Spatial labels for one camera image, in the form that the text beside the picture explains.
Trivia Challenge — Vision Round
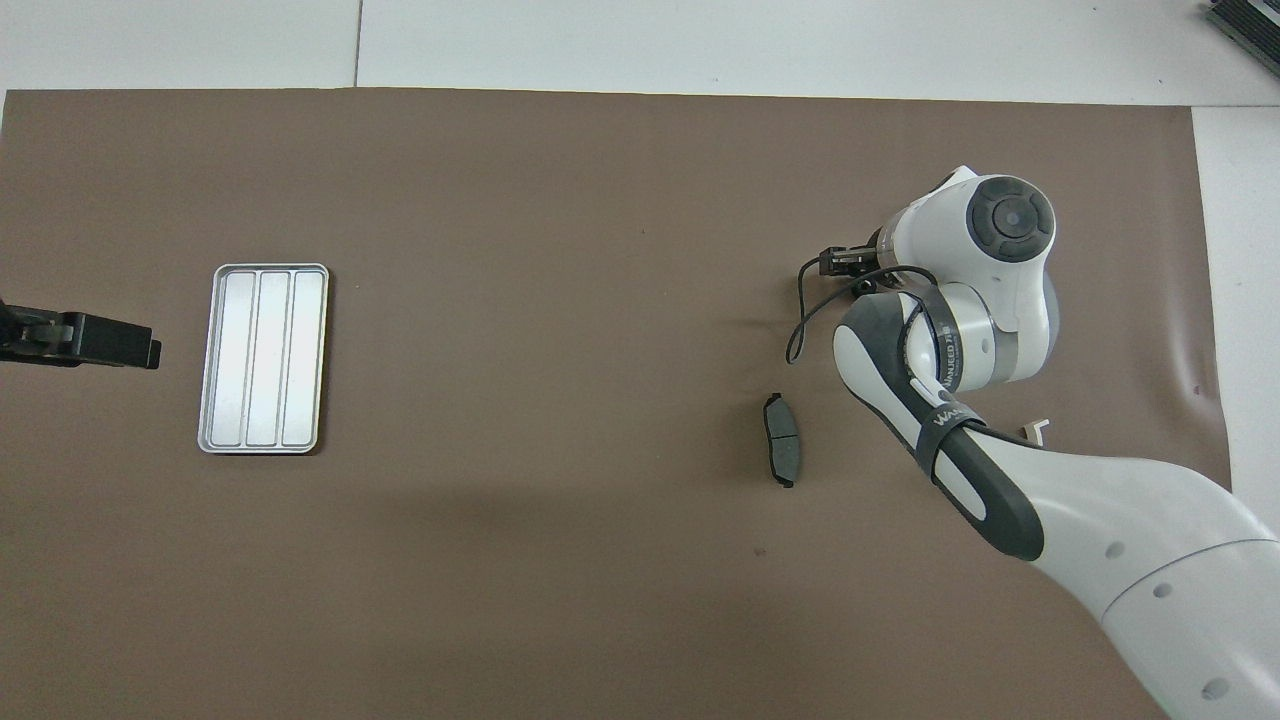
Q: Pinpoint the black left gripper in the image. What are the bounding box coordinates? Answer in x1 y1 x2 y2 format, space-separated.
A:
0 300 162 370

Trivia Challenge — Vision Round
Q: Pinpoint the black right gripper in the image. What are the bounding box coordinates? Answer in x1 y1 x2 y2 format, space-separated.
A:
818 247 887 278

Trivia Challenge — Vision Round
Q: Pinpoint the silver metal compartment tray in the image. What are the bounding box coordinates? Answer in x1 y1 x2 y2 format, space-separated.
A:
197 263 331 456

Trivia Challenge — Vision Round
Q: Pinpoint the dark grey brake pad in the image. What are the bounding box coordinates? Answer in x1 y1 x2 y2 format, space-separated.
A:
762 391 804 490

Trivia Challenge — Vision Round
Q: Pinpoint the brown table mat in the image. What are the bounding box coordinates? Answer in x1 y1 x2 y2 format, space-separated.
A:
0 88 1259 720

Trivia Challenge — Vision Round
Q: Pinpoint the grey ribbed metal object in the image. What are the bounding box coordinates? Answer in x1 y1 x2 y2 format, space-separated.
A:
1205 0 1280 61

